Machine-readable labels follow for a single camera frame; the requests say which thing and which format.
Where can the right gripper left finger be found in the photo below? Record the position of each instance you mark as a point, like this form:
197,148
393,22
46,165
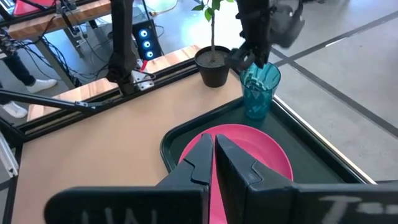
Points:
124,205

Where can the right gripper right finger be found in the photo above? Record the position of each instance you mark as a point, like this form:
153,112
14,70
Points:
248,193

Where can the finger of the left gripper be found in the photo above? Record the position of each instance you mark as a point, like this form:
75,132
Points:
261,54
236,60

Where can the teal faceted plastic cup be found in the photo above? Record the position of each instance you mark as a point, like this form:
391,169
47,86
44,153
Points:
258,99

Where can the pink plate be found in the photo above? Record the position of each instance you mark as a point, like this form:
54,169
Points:
248,140

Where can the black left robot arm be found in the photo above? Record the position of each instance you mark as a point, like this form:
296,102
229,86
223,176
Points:
122,46

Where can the dark green tray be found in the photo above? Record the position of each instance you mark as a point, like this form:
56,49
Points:
311,155

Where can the leafy plant in black pot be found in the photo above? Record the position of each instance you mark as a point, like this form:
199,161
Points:
213,74

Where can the beige work surface board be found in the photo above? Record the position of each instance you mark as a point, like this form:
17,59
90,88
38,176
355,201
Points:
93,149

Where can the black computer tower blue fans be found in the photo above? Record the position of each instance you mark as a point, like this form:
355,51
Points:
146,43

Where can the person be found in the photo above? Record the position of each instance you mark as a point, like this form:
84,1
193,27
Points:
18,68

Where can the wooden desk with metal legs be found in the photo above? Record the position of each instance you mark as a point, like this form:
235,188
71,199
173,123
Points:
62,18

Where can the red flat item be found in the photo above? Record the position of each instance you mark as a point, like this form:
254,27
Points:
31,7

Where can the black aluminium table frame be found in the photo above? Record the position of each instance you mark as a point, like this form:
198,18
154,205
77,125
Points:
174,72

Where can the silver corner bracket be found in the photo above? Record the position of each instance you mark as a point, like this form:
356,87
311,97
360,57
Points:
143,81

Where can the white metal bracket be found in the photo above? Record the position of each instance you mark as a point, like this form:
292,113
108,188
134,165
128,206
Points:
7,155

